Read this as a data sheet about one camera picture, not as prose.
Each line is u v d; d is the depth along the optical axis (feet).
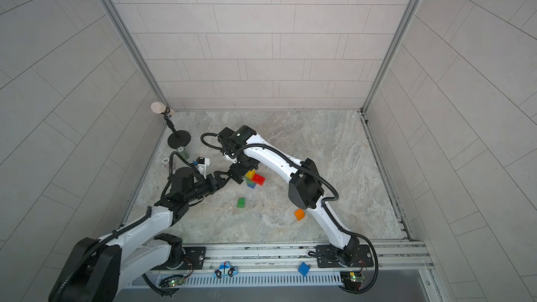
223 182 2.42
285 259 2.37
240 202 2.73
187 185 2.15
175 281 2.13
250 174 2.58
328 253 2.35
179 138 3.38
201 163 2.52
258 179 2.66
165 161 2.91
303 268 2.24
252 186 2.90
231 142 1.98
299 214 2.62
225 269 2.23
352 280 2.23
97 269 1.29
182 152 3.04
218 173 2.43
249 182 2.65
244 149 1.89
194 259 2.31
